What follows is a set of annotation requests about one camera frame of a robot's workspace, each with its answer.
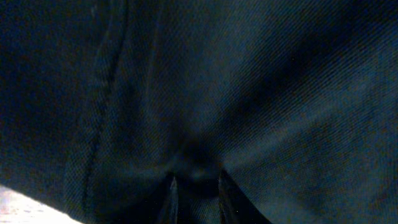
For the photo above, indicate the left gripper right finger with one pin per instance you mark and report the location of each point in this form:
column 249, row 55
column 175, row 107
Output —
column 234, row 206

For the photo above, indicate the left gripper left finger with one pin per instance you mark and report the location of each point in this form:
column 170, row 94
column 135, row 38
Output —
column 161, row 207

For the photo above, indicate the black t-shirt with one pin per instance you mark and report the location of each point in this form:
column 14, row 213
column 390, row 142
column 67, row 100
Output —
column 296, row 100

